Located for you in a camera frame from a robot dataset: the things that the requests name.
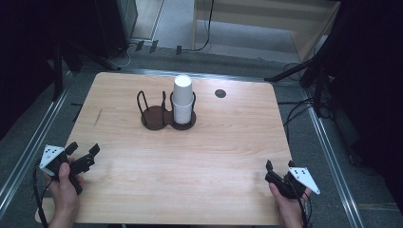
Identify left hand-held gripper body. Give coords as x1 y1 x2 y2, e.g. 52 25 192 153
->
38 144 97 196

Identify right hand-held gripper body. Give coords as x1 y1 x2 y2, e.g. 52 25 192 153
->
264 166 321 200

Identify dark wooden wire cup holder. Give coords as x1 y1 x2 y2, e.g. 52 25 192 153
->
136 90 198 131

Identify person's right hand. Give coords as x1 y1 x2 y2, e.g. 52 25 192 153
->
268 182 314 228

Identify person's left hand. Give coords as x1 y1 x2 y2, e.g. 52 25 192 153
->
45 156 86 220

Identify black metal stand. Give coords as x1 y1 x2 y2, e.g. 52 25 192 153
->
50 37 122 102
264 51 335 119

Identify dark cabinet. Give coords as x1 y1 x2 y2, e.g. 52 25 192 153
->
94 0 139 60

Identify metal floor rail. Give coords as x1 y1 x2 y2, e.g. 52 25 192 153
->
0 71 74 211
120 67 275 84
303 89 366 228

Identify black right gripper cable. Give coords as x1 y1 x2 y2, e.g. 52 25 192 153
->
296 186 313 228

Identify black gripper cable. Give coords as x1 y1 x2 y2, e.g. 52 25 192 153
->
296 186 313 228
31 165 49 228

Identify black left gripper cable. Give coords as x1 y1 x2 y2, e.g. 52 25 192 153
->
31 165 49 228

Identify black floor cables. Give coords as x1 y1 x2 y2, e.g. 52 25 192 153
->
277 61 332 144

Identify white floor cable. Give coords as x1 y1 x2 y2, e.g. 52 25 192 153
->
108 42 141 70

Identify black hanging cable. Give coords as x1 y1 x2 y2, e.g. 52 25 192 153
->
189 0 216 53

